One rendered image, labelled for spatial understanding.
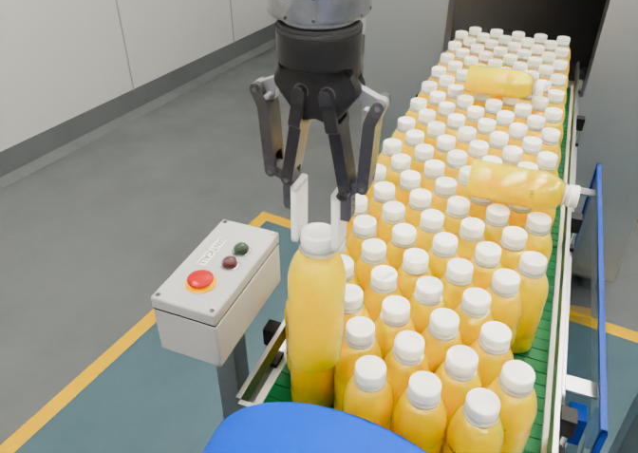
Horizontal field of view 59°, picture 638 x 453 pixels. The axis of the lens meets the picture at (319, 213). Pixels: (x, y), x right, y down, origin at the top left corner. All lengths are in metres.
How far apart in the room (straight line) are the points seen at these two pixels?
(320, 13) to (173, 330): 0.52
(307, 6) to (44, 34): 3.21
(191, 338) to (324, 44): 0.48
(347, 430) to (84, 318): 2.07
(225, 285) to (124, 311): 1.68
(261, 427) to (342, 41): 0.32
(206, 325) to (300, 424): 0.33
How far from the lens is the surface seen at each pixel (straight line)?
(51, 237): 3.00
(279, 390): 0.93
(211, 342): 0.81
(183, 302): 0.79
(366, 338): 0.76
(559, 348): 0.95
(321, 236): 0.60
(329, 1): 0.47
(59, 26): 3.70
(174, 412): 2.08
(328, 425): 0.48
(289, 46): 0.49
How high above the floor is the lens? 1.63
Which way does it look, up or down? 34 degrees down
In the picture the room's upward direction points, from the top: straight up
